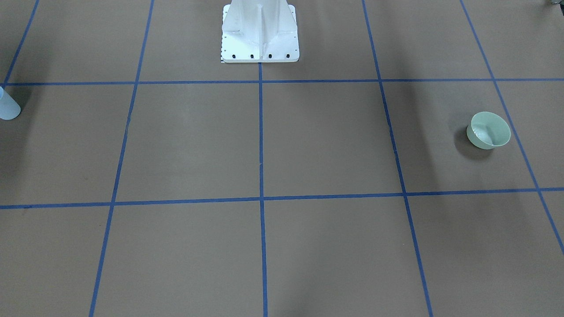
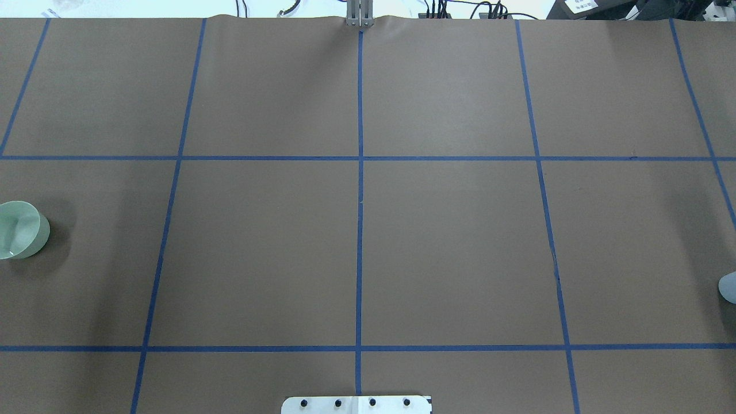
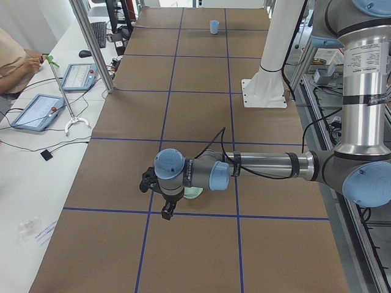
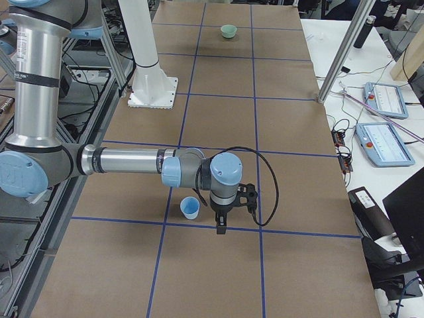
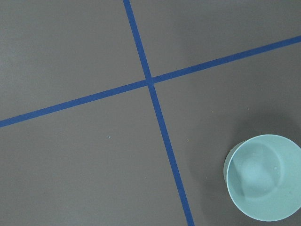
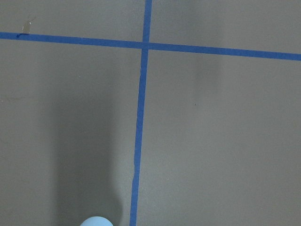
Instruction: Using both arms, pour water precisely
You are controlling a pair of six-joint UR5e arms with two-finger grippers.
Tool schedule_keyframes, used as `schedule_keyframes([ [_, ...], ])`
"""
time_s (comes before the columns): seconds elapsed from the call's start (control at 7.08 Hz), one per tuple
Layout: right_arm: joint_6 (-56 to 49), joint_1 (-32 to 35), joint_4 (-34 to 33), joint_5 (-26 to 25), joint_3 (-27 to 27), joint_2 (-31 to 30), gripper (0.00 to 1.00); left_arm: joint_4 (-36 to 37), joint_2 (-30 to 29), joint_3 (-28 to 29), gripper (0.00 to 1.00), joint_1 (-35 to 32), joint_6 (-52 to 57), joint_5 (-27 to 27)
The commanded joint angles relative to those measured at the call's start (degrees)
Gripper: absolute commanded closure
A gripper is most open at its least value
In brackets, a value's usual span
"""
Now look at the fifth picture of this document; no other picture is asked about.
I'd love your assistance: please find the light green bowl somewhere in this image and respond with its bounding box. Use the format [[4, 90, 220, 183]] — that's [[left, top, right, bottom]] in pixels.
[[223, 134, 301, 222]]

